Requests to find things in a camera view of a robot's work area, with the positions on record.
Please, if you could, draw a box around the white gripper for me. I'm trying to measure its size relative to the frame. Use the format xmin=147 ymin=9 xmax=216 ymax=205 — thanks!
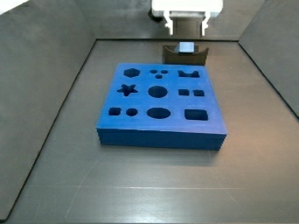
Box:
xmin=151 ymin=0 xmax=223 ymax=36

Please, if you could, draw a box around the light blue rectangular block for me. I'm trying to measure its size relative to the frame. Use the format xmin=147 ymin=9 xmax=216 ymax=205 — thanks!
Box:
xmin=174 ymin=42 xmax=195 ymax=53

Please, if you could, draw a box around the black curved fixture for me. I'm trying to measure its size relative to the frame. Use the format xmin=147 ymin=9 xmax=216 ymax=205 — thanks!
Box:
xmin=163 ymin=45 xmax=210 ymax=66

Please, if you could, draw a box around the blue foam shape board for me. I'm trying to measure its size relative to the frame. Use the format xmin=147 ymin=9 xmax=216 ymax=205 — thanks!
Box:
xmin=97 ymin=63 xmax=227 ymax=151

